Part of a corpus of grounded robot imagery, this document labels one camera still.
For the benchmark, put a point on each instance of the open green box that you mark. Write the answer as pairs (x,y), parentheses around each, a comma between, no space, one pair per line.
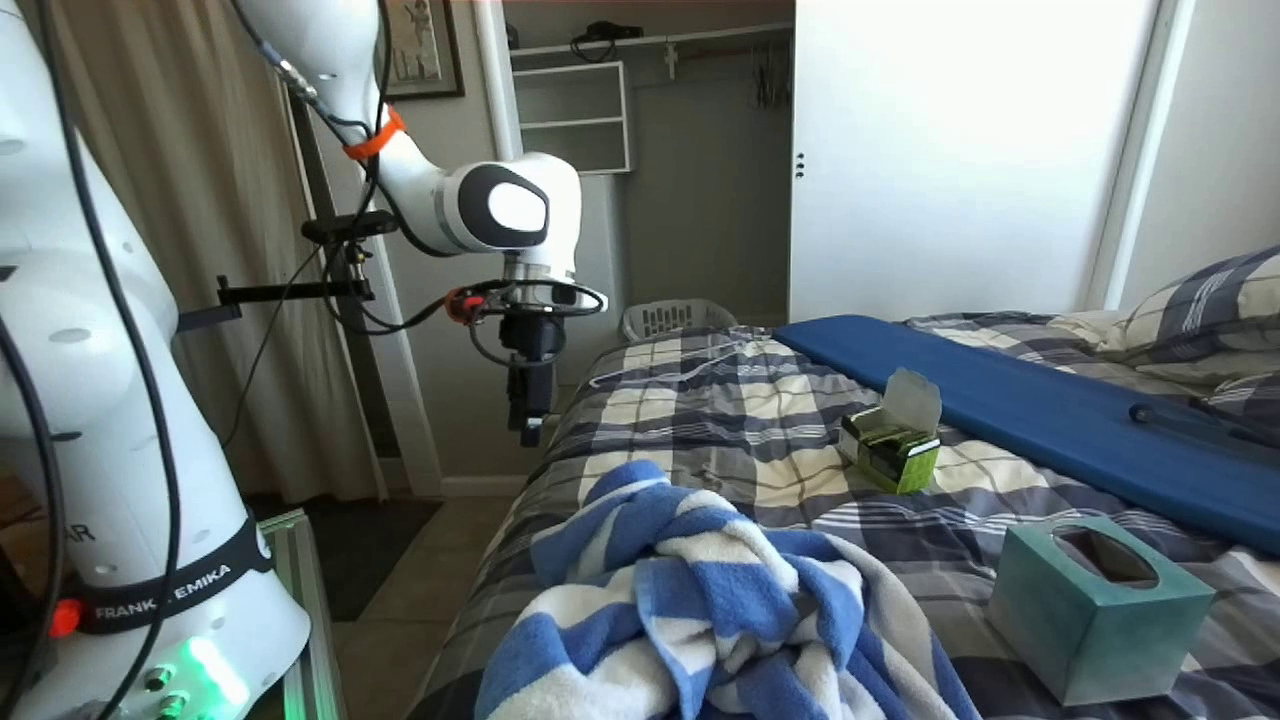
(901,461)

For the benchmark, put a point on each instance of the white closet shelf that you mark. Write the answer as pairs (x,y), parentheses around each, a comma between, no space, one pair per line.
(574,125)

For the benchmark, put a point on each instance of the black camera stand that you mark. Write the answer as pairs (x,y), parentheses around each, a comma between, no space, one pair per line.
(348,228)

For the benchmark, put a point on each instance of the black clothes hanger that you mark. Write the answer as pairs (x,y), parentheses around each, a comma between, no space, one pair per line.
(606,31)

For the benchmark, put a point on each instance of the white sliding closet door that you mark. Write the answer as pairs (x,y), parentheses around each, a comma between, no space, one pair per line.
(962,146)

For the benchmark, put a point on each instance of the teal tissue box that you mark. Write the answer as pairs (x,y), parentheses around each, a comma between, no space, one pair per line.
(1082,640)

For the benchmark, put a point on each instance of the cream pillow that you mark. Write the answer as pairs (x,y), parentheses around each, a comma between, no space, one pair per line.
(1095,328)

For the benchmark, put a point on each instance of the white clothes hanger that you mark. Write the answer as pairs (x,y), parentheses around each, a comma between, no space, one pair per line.
(728,345)

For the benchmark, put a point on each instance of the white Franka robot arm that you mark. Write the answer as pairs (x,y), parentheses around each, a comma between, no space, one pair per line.
(105,401)

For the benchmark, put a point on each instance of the white laundry basket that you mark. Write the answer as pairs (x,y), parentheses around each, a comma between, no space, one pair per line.
(675,316)

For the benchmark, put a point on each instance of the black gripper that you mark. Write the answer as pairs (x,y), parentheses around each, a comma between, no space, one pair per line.
(534,345)

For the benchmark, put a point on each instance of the blue flat sheet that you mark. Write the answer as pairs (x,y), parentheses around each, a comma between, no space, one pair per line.
(1064,412)

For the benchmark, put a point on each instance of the blue white striped towel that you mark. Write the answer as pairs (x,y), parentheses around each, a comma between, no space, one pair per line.
(721,602)

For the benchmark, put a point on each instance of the plaid pillow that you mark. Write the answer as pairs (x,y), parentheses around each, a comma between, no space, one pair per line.
(1201,321)

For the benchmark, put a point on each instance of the robot base table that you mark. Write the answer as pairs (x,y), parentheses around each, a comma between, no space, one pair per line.
(314,640)

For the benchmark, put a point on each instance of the dark floor rug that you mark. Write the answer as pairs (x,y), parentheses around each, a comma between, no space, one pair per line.
(365,544)

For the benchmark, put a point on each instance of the plaid bed comforter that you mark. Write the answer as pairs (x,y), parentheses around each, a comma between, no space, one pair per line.
(747,424)

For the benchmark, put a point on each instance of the framed wall picture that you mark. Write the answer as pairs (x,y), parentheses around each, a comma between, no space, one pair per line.
(425,45)

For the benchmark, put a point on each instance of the closet hanging rod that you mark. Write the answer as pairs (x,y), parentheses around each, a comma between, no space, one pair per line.
(721,37)

